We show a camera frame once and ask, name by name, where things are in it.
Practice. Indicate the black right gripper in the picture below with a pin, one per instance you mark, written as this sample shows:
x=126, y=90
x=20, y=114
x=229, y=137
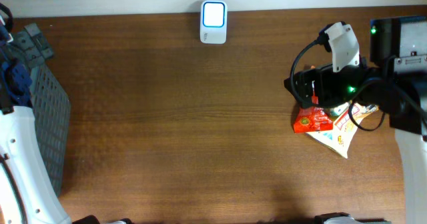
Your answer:
x=320, y=76

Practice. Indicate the red snack bag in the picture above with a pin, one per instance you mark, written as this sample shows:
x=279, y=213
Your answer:
x=312, y=119

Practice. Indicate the cream snack bag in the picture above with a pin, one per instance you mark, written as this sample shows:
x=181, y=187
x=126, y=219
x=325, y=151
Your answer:
x=339, y=138

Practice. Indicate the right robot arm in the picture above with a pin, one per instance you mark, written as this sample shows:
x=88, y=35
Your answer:
x=398, y=50

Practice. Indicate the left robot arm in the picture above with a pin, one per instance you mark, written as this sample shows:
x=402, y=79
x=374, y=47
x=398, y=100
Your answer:
x=34, y=117

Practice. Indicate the white barcode scanner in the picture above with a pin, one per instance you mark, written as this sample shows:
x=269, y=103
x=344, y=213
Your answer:
x=213, y=22

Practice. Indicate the grey plastic mesh basket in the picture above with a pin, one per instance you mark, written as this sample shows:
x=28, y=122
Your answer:
x=52, y=108

